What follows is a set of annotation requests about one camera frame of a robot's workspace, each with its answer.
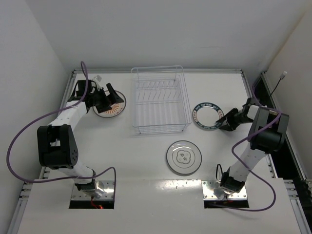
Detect green rimmed lettered plate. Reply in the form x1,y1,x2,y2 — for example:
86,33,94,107
192,102,224,131

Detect white plate with cloud motif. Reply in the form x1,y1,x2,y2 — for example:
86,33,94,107
165,140,202,176

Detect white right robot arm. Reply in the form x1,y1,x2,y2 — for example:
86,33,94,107
216,97,290,194

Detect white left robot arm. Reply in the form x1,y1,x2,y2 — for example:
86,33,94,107
37,79,126,198

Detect orange sunburst plate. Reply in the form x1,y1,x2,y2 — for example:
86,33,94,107
93,91,127,118

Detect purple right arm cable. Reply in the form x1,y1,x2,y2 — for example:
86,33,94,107
214,82,283,212

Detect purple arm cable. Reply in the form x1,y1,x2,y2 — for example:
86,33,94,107
214,82,283,212
6,60,117,193

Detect white wire dish rack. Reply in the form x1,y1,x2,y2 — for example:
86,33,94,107
131,65,192,135

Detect aluminium table frame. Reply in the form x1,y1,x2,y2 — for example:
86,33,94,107
19,68,304,234

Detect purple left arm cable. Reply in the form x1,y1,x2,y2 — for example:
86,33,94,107
6,60,117,193

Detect black cable with white plug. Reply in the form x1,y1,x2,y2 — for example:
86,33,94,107
269,71,288,98

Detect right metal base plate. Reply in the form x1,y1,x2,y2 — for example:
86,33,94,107
201,180,248,201

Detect metal base plate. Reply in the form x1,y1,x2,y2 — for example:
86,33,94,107
71,180,115,201
201,180,248,201

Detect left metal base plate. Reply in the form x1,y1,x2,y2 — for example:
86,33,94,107
71,180,115,201

